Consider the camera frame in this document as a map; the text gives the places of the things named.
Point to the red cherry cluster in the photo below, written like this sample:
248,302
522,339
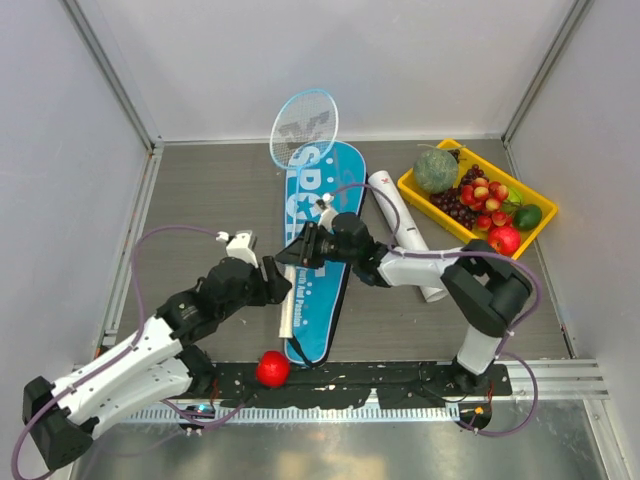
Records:
488,204

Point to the green melon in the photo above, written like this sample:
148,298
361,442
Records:
435,170

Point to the dark grape bunch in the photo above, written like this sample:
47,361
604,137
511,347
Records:
459,202

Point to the red apple in tray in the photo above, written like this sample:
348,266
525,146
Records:
505,240

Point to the red ball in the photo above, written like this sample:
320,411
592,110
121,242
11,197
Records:
273,369

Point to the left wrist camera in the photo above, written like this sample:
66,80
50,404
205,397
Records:
240,245

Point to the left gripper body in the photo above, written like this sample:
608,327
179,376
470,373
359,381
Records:
265,290

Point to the black front rail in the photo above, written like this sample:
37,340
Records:
339,385

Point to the blue badminton racket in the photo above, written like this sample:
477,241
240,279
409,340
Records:
303,132

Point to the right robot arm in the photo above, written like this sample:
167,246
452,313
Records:
490,290

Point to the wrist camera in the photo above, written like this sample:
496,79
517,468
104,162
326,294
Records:
327,212
240,245

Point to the green lime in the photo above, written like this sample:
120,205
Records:
527,217

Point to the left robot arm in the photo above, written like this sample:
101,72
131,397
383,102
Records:
160,360

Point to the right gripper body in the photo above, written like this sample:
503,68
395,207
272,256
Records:
319,244

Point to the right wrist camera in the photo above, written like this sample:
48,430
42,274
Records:
327,212

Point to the white shuttlecock tube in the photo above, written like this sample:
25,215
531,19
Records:
406,235

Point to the blue racket bag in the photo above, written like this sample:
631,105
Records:
319,293

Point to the white cable duct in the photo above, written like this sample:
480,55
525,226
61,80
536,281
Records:
369,413

